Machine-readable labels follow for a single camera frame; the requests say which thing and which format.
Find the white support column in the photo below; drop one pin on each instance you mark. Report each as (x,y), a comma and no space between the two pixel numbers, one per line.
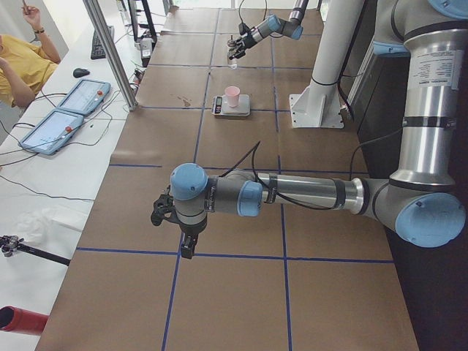
(339,28)

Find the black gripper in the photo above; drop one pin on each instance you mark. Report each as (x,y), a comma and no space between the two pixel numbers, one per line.
(191,231)
(244,41)

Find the aluminium frame post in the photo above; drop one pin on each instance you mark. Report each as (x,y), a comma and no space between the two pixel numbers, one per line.
(99,23)

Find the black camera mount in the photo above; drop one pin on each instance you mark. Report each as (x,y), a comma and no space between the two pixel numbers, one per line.
(164,209)

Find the black tripod clamp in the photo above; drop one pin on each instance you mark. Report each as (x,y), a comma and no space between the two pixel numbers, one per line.
(10,244)

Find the black computer mouse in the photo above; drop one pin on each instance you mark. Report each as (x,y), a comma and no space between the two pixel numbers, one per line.
(80,72)

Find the lower blue teach pendant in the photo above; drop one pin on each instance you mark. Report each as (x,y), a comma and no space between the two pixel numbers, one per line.
(52,132)

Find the blue teach pendant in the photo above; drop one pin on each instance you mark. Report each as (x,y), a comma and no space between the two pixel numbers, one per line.
(84,97)
(52,132)

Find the upper blue teach pendant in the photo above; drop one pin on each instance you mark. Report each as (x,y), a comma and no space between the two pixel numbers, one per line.
(84,97)

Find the clear glass sauce bottle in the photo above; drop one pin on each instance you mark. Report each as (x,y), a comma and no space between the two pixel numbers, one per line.
(231,51)

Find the white column base plate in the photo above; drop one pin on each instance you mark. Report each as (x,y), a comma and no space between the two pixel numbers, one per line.
(316,107)

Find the red cylinder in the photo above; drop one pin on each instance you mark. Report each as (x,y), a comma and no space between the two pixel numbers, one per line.
(17,320)

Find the pink plastic cup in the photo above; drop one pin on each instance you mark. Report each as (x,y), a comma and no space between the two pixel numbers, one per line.
(232,94)

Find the black keyboard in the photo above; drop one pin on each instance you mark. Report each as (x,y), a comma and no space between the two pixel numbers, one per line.
(97,49)

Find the person in yellow shirt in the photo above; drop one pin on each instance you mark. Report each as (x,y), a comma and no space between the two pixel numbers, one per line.
(26,68)

